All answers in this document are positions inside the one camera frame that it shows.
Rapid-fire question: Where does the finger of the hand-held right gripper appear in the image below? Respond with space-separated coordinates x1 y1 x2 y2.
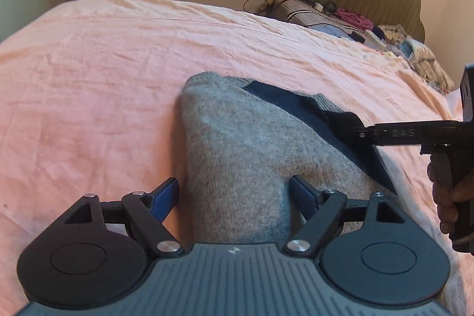
325 112 462 156

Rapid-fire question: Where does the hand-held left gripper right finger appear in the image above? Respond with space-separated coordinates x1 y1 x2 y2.
283 174 406 257

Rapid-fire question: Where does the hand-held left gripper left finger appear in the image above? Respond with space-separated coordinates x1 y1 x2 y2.
65 177 185 257

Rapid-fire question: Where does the grey knit shirt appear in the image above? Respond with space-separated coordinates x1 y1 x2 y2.
180 72 465 316

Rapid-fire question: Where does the grey knitted sweater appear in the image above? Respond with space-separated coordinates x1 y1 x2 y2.
242 79 398 196

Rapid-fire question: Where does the pile of mixed clothes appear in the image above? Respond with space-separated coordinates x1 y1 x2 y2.
335 7 455 94

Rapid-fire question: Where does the person's right hand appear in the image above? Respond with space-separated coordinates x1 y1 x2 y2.
427 153 474 240

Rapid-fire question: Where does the pink bed sheet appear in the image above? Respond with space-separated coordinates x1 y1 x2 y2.
0 0 474 316

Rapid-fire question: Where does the striped beige pillow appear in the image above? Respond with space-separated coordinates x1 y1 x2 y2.
285 0 365 37

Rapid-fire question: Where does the black cable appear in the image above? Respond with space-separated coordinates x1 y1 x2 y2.
242 0 297 15

